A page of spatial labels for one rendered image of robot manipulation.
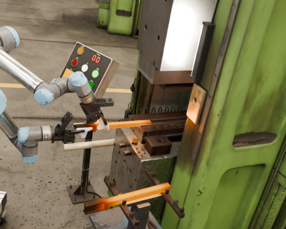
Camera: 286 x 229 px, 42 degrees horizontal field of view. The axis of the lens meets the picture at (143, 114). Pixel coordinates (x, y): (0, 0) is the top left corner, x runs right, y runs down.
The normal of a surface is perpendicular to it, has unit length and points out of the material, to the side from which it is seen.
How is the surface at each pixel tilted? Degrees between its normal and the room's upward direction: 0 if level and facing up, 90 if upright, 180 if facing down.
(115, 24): 90
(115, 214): 0
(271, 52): 89
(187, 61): 90
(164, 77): 90
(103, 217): 0
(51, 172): 0
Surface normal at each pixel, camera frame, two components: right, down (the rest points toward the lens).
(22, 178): 0.15, -0.86
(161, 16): -0.91, 0.07
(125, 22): 0.09, 0.50
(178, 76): 0.39, 0.50
